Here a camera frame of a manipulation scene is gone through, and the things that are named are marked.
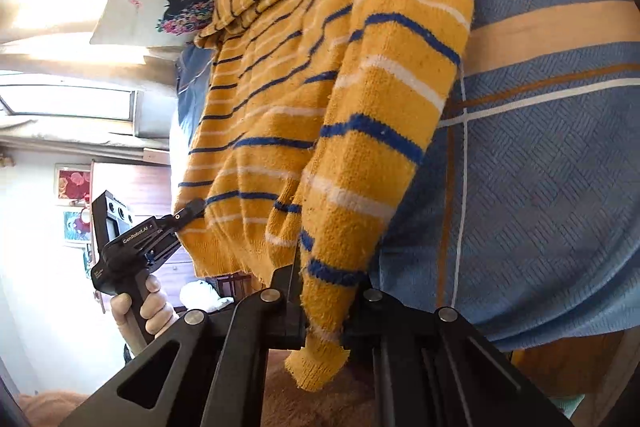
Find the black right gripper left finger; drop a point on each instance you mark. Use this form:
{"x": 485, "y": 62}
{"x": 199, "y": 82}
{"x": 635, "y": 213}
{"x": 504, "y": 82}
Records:
{"x": 208, "y": 369}

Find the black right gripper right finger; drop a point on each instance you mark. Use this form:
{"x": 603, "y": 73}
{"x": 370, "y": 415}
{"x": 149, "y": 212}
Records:
{"x": 435, "y": 369}

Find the yellow striped knit sweater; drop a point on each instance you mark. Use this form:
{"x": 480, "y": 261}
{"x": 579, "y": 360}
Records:
{"x": 316, "y": 117}

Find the person left hand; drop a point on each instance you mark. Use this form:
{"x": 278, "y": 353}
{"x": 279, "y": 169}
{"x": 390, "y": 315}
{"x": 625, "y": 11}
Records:
{"x": 156, "y": 311}

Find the blue plaid bed sheet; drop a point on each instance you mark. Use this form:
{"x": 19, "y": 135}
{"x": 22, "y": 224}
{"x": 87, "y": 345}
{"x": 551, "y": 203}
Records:
{"x": 524, "y": 212}

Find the red flower wall picture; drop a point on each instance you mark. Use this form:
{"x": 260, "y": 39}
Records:
{"x": 74, "y": 185}

